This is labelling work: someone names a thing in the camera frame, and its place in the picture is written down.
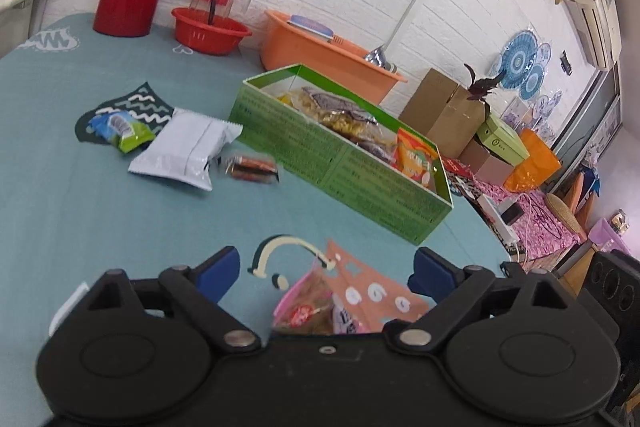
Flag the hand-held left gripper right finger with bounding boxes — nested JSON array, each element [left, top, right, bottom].
[[383, 247, 582, 355]]

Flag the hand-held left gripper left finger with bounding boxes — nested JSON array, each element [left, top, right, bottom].
[[75, 246, 262, 354]]

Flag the pink snack packet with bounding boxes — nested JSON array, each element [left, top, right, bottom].
[[272, 264, 361, 336]]

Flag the clear zip bag dark snacks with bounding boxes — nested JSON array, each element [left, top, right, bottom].
[[300, 87, 377, 122]]

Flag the clear bag brown snacks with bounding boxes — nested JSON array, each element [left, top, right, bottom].
[[315, 106, 386, 146]]

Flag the purple plastic bin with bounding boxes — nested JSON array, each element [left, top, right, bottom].
[[587, 217, 640, 259]]

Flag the white power strip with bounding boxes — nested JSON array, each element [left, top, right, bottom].
[[477, 194, 521, 249]]

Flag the woven straw cushion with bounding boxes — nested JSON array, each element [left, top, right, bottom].
[[545, 193, 584, 236]]

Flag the pink floral cloth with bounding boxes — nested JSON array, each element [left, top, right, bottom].
[[470, 179, 587, 269]]

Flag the small brown snack packet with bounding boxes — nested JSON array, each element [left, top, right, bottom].
[[223, 154, 281, 183]]

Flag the orange snack packet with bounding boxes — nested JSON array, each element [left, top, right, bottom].
[[396, 128, 440, 188]]

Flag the small brown cardboard box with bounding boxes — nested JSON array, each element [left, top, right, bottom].
[[457, 139, 516, 180]]

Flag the white snack packet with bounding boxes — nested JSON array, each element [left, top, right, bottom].
[[128, 108, 244, 192]]

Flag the teal printed tablecloth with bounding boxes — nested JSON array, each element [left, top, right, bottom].
[[0, 12, 512, 427]]

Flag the dark brown snack packet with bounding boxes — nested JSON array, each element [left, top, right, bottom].
[[350, 133, 401, 166]]

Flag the light green cardboard box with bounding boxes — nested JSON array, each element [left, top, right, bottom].
[[476, 113, 531, 166]]

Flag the orange plastic bag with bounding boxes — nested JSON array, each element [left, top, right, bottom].
[[502, 128, 562, 194]]

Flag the large brown cardboard box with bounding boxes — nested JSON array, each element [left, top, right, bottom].
[[399, 68, 487, 158]]

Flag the white plastic wrapper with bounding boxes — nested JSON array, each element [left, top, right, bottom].
[[47, 284, 91, 338]]

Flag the blue green snack packet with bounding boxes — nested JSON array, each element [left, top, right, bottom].
[[89, 109, 157, 154]]

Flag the dark purple plant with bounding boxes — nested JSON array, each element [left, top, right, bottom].
[[464, 63, 503, 106]]

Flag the large blue patterned plate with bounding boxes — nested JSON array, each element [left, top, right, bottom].
[[500, 31, 540, 88]]

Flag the orange plastic basin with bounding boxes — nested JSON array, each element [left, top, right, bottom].
[[261, 10, 407, 105]]

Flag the red plastic basket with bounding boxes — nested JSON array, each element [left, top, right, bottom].
[[171, 7, 252, 56]]

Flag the blue lidded container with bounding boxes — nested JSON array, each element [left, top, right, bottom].
[[287, 14, 335, 42]]

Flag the white air conditioner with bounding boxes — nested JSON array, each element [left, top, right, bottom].
[[564, 0, 624, 72]]

